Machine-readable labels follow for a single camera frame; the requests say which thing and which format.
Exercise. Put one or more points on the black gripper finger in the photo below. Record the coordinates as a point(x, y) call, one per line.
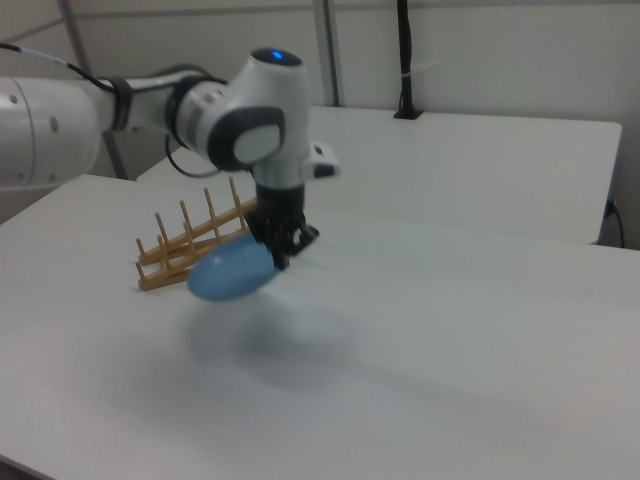
point(282, 255)
point(304, 237)

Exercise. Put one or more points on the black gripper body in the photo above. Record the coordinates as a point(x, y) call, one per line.
point(280, 210)

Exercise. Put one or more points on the blue plate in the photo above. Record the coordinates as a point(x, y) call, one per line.
point(230, 275)

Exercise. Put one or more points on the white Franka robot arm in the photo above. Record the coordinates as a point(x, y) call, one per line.
point(45, 135)

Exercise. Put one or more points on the wooden plate rack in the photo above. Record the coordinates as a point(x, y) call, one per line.
point(165, 277)

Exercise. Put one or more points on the white rectangular table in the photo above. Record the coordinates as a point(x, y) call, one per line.
point(450, 165)

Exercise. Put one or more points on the black pole with base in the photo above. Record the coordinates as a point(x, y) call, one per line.
point(406, 50)

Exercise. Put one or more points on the grey vertical frame post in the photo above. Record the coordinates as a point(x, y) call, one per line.
point(330, 50)

